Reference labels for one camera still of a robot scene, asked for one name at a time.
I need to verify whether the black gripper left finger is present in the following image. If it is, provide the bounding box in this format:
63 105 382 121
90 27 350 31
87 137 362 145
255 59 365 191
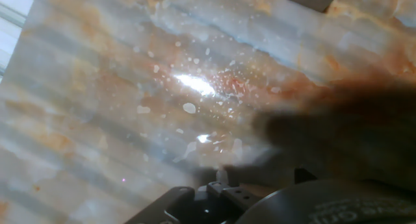
123 180 263 224

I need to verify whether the orange marble pattern sheet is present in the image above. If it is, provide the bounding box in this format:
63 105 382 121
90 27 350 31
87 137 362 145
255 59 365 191
0 0 416 224

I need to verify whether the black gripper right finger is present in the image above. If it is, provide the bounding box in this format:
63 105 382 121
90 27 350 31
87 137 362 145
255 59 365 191
294 167 318 184

